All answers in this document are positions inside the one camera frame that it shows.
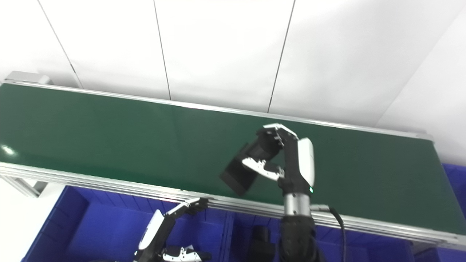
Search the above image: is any green conveyor belt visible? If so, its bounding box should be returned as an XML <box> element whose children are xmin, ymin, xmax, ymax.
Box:
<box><xmin>0</xmin><ymin>71</ymin><xmax>466</xmax><ymax>251</ymax></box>

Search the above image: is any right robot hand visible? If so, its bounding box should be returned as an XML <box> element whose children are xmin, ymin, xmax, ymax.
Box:
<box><xmin>241</xmin><ymin>123</ymin><xmax>315</xmax><ymax>197</ymax></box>

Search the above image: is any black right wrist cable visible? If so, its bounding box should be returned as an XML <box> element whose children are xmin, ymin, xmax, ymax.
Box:
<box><xmin>309</xmin><ymin>205</ymin><xmax>348</xmax><ymax>262</ymax></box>

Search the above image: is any blue plastic bin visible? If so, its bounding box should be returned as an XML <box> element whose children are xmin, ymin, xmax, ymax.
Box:
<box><xmin>22</xmin><ymin>186</ymin><xmax>233</xmax><ymax>262</ymax></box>
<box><xmin>411</xmin><ymin>163</ymin><xmax>466</xmax><ymax>262</ymax></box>
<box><xmin>224</xmin><ymin>211</ymin><xmax>415</xmax><ymax>262</ymax></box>

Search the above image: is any black cylinder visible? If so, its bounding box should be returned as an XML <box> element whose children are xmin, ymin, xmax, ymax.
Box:
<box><xmin>249</xmin><ymin>225</ymin><xmax>279</xmax><ymax>262</ymax></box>
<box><xmin>220</xmin><ymin>135</ymin><xmax>283</xmax><ymax>197</ymax></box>

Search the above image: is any aluminium conveyor leg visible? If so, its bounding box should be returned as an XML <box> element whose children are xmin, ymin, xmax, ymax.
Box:
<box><xmin>0</xmin><ymin>175</ymin><xmax>48</xmax><ymax>198</ymax></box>

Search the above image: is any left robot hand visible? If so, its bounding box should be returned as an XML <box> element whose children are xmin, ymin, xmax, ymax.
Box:
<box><xmin>133</xmin><ymin>198</ymin><xmax>212</xmax><ymax>262</ymax></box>

